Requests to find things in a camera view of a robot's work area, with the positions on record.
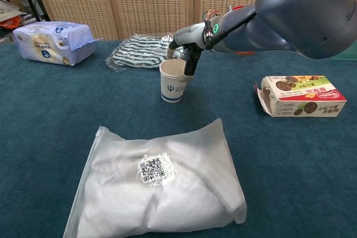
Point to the orange plastic bag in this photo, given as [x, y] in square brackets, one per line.
[11, 23]

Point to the wicker folding screen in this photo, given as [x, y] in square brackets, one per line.
[150, 1]

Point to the teal product box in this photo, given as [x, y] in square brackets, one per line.
[346, 58]

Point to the white garment in frosted bag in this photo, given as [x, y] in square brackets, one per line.
[156, 193]

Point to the white paper cup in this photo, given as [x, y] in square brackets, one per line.
[170, 87]

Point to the striped garment in clear bag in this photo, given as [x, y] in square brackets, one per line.
[134, 54]

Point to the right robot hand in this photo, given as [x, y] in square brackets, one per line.
[192, 36]

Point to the stack of white papers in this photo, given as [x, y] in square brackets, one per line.
[8, 9]

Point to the blue table mat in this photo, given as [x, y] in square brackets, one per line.
[83, 104]

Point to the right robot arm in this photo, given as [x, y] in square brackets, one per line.
[293, 12]

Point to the cookie carton box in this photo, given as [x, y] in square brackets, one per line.
[304, 96]

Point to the white blue tissue pack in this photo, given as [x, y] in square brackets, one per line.
[50, 43]

